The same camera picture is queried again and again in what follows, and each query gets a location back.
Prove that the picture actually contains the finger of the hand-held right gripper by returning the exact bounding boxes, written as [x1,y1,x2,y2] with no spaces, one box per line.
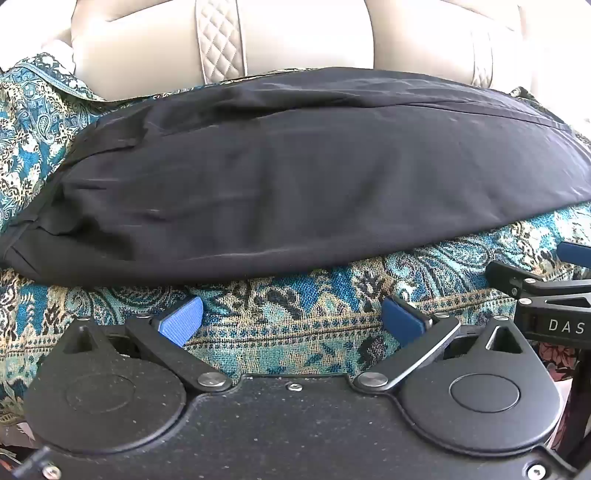
[556,239,591,267]
[484,260,591,302]

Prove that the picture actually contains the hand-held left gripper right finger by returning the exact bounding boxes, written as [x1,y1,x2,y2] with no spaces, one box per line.
[353,295,533,395]

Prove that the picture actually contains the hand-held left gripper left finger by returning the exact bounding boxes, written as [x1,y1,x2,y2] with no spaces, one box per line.
[62,296,234,394]

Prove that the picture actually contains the black pants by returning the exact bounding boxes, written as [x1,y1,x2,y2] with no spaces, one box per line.
[0,67,591,286]

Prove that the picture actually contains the teal paisley blanket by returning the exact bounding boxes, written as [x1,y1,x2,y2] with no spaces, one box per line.
[0,52,591,444]

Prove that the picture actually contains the white cloth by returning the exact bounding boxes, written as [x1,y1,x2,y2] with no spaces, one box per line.
[39,38,77,75]

